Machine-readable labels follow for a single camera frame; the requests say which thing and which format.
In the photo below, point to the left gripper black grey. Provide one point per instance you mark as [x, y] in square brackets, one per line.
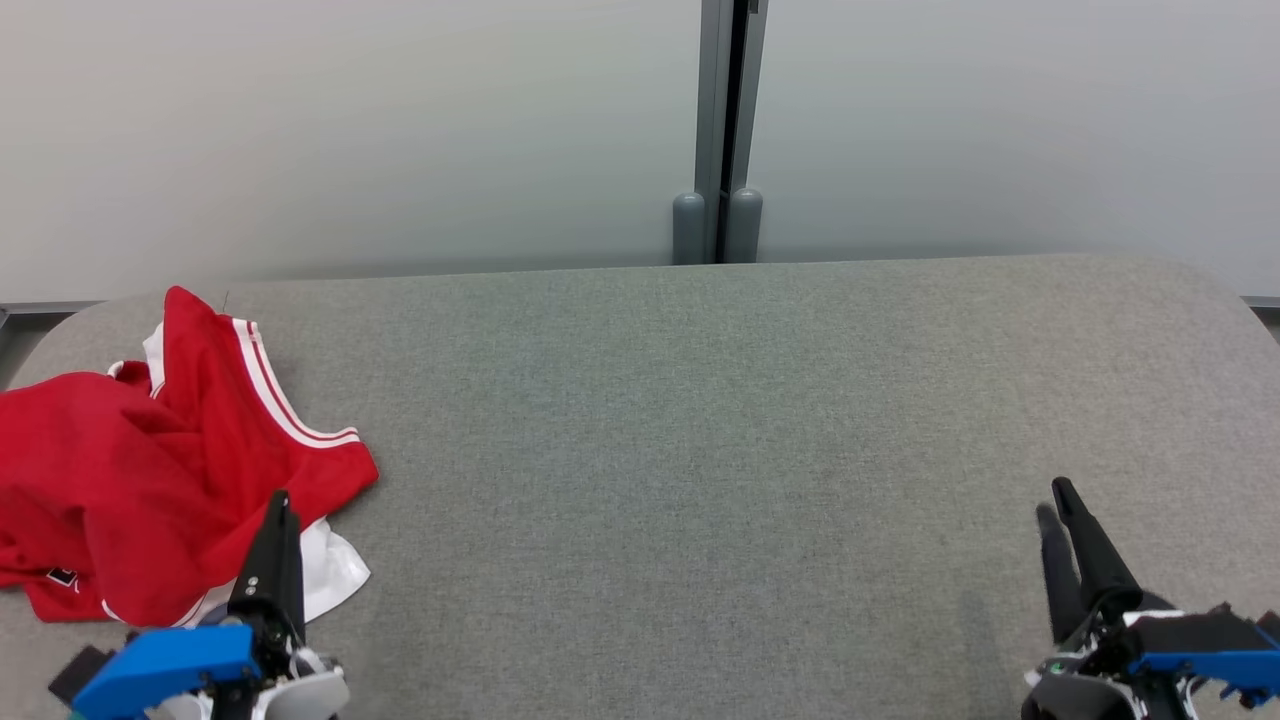
[300, 690]

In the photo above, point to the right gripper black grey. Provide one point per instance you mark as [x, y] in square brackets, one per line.
[1075, 695]

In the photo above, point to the red Bulls jersey shirt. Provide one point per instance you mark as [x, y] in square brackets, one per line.
[210, 400]

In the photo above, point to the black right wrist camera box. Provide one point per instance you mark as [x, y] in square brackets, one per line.
[1195, 632]

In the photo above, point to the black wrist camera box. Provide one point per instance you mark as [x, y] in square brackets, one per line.
[82, 675]
[1195, 632]

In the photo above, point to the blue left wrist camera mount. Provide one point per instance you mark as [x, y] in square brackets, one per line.
[160, 665]

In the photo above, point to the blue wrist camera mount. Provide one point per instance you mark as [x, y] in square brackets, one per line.
[160, 665]
[1200, 670]

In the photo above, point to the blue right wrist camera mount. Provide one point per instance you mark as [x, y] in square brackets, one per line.
[1200, 670]

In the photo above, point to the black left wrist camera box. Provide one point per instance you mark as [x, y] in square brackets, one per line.
[82, 675]

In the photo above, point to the grey cylindrical post foot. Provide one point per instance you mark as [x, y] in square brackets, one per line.
[744, 228]
[688, 230]

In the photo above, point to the grey partition post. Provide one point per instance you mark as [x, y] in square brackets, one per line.
[725, 90]

